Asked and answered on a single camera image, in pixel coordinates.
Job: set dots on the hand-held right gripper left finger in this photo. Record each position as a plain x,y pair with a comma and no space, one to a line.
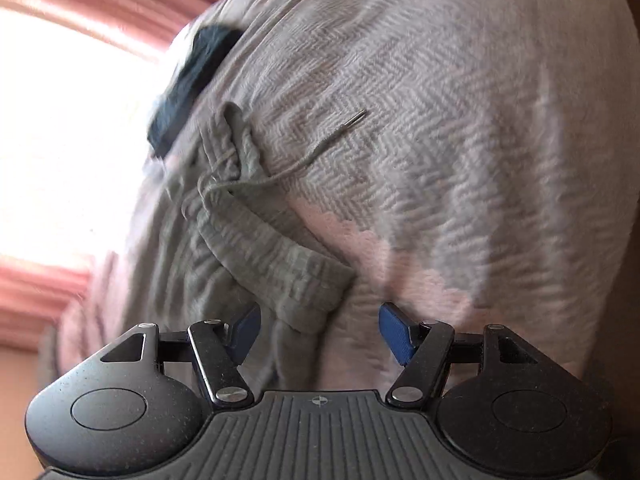
248,328

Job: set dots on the dark folded cloth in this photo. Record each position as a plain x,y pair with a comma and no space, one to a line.
190,85

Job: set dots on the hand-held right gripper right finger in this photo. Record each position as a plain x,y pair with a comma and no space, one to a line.
395,332

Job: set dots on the pink curtain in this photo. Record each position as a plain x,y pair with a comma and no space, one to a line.
40,295
75,0

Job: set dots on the grey pants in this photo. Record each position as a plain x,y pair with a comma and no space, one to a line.
260,245

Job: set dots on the grey herringbone blanket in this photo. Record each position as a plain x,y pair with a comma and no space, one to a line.
450,160

